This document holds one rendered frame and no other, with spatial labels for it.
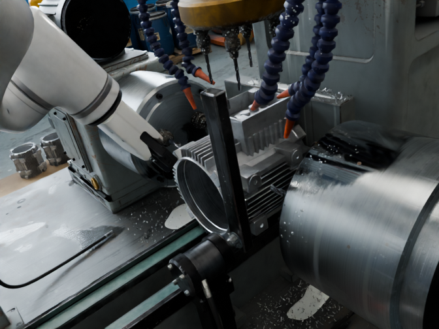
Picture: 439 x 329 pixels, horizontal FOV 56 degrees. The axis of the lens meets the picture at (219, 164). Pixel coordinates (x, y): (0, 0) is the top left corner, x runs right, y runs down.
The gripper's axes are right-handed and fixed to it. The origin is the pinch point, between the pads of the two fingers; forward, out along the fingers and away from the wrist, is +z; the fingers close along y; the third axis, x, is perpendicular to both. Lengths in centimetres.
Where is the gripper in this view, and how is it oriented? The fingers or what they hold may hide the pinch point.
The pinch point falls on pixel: (164, 158)
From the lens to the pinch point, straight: 74.2
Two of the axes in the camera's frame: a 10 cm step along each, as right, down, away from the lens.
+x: 5.8, -8.0, 1.7
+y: 6.2, 2.8, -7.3
